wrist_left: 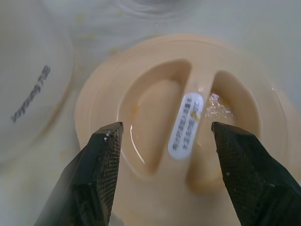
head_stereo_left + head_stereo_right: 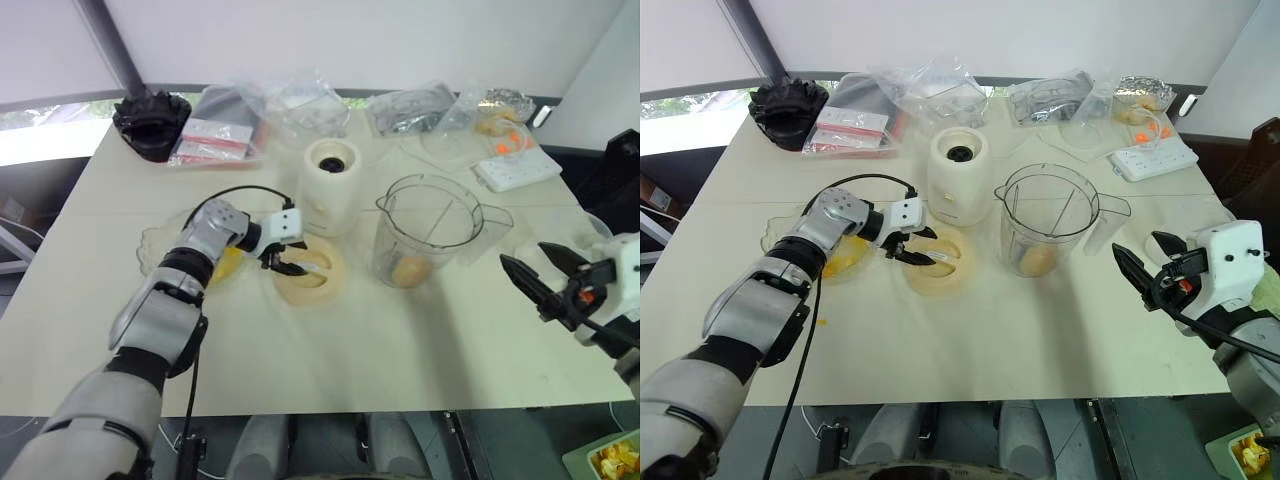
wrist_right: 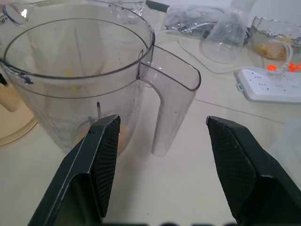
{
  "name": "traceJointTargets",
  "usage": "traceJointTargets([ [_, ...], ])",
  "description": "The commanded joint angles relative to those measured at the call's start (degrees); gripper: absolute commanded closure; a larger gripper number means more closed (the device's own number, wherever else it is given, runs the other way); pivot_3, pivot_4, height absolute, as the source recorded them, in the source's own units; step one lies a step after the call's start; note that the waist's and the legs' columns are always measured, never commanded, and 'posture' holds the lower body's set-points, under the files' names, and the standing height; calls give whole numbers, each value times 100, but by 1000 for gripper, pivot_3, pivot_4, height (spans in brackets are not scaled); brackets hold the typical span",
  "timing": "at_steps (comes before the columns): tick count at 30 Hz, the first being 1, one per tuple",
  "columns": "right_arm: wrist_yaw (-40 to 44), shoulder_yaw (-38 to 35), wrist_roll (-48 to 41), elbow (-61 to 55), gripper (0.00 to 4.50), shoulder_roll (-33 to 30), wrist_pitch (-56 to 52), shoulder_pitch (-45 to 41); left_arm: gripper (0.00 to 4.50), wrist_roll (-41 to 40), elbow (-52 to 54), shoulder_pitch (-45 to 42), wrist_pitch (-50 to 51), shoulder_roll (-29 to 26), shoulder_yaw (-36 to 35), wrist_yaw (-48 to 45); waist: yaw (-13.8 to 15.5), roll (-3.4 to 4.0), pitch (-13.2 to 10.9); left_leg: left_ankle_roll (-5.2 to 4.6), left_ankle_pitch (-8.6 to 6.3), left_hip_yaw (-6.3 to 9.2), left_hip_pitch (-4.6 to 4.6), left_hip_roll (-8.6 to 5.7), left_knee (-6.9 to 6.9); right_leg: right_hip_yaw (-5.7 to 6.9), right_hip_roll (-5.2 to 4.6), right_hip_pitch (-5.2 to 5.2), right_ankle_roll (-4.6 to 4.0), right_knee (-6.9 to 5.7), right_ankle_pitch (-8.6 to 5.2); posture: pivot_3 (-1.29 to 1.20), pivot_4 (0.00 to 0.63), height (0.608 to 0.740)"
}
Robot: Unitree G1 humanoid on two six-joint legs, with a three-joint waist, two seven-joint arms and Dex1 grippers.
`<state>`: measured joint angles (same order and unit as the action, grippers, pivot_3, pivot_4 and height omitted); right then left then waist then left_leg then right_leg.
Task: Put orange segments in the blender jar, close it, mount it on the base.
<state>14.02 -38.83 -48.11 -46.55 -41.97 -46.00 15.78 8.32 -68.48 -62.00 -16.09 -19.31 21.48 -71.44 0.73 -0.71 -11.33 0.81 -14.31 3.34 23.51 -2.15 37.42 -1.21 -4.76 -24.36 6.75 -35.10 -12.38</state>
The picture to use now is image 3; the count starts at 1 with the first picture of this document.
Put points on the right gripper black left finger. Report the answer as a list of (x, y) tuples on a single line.
[(82, 179)]

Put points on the empty clear plastic bag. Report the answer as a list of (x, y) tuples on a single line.
[(131, 9)]

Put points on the white power strip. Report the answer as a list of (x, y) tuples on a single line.
[(265, 84)]

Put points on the clear plastic cone cup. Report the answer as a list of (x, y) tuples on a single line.
[(223, 40)]

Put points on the bag of nuts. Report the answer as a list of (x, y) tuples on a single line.
[(275, 35)]

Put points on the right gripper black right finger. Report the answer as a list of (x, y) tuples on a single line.
[(254, 179)]

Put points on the cream blender lid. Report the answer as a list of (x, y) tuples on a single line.
[(16, 131)]

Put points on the cream blender base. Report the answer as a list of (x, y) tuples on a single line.
[(9, 101)]

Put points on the orange plastic clips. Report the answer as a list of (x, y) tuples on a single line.
[(272, 68)]

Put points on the clear blender jar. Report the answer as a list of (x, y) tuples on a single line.
[(174, 77)]

